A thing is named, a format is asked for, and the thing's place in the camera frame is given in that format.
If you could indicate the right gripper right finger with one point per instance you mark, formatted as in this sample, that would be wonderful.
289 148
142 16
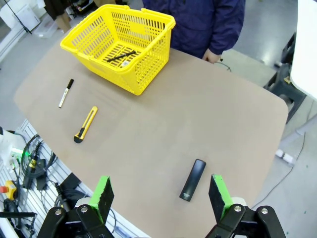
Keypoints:
219 196

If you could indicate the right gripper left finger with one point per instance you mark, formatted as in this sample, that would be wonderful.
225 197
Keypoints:
102 196

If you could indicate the black pen with yellow cap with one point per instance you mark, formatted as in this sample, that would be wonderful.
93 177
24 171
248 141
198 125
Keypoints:
121 56

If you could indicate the person's left forearm purple sleeve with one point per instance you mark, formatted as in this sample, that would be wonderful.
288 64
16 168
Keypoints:
227 32

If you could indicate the yellow plastic shopping basket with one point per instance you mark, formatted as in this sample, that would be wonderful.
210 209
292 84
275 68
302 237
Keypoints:
104 69

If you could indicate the person in purple jacket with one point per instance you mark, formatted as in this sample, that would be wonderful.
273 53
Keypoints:
193 24

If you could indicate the person's left hand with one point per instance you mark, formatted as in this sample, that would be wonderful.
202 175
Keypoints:
210 56

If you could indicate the black stapler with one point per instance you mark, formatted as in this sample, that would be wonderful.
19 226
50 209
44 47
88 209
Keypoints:
192 181

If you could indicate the yellow utility knife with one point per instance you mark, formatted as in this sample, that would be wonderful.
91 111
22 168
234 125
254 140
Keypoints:
85 125

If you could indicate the white floor power strip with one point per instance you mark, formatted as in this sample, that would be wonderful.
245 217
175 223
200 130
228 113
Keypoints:
284 156

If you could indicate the red yellow emergency stop button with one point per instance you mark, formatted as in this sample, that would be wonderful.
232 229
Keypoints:
8 189

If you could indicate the white power strip green light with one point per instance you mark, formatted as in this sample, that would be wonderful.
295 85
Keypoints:
17 155

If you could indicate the white marker with black cap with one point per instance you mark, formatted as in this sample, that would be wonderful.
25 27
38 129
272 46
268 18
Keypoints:
65 95

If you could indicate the white side table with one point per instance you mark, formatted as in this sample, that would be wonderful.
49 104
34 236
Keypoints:
305 49

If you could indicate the dark grey table leg frame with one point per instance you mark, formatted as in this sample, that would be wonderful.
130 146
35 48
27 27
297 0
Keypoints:
284 84

